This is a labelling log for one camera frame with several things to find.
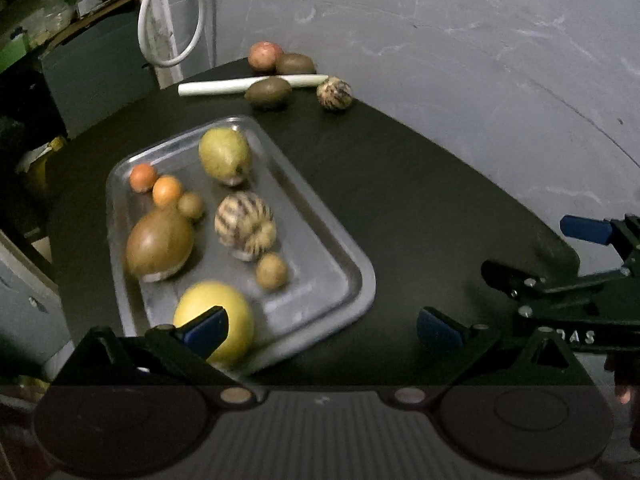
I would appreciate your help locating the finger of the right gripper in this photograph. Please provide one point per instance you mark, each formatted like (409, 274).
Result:
(526, 288)
(622, 235)

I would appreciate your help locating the grey box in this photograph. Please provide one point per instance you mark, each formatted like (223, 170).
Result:
(98, 72)

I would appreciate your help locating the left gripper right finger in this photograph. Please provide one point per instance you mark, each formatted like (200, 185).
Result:
(509, 354)

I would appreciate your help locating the large striped cream melon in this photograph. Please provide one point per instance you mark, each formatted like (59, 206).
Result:
(245, 224)

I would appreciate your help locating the white rolled paper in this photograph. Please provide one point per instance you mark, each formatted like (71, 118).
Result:
(240, 85)

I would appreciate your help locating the dark kiwi by wall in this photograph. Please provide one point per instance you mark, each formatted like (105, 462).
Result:
(295, 64)

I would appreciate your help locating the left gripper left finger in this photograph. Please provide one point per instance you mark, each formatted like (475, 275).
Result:
(164, 355)

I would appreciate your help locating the reddish orange small fruit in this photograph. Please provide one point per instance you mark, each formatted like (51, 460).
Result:
(142, 177)

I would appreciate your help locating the large brown round fruit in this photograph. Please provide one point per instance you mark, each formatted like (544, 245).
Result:
(159, 245)

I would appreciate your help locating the yellow round fruit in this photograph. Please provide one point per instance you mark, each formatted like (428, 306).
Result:
(203, 295)

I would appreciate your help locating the brown kiwi near paper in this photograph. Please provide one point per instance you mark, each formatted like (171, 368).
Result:
(269, 91)

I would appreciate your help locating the small tan fruit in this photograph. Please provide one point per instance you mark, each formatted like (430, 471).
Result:
(271, 272)

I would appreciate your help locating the small brown potato fruit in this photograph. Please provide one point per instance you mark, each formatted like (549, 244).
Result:
(191, 206)

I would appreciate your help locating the green pear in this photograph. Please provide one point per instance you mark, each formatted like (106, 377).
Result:
(225, 155)

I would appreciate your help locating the silver metal tray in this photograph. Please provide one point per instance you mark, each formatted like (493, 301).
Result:
(331, 282)

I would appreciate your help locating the small striped melon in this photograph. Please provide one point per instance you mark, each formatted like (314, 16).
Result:
(335, 94)

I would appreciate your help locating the red apple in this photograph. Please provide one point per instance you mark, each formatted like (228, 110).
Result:
(263, 56)

